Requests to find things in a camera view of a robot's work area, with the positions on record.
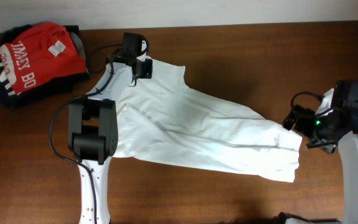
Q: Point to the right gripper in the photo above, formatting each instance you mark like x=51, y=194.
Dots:
x=304, y=114

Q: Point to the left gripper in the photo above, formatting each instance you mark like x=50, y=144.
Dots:
x=146, y=72

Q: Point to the white t-shirt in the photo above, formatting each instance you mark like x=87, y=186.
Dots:
x=165, y=121

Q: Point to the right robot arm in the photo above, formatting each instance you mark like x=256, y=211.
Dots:
x=348, y=150

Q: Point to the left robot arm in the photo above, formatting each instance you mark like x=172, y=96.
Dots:
x=92, y=124

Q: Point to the grey folded garment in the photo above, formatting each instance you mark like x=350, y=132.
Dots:
x=78, y=45

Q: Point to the red folded t-shirt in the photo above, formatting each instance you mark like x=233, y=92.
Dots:
x=38, y=55

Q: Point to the black folded t-shirt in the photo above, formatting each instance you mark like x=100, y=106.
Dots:
x=53, y=87

